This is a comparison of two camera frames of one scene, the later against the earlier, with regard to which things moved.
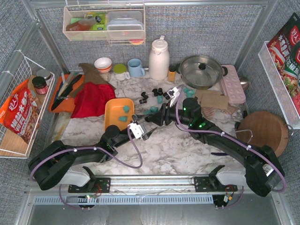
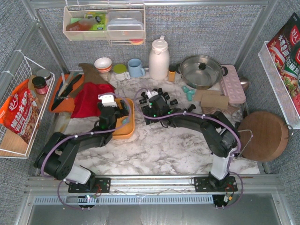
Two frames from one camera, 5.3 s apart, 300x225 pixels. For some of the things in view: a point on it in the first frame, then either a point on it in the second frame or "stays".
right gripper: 165,115 → 154,100
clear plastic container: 125,25 stays
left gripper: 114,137 → 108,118
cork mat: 214,101 stays
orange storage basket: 118,112 stays
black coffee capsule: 166,95 stays
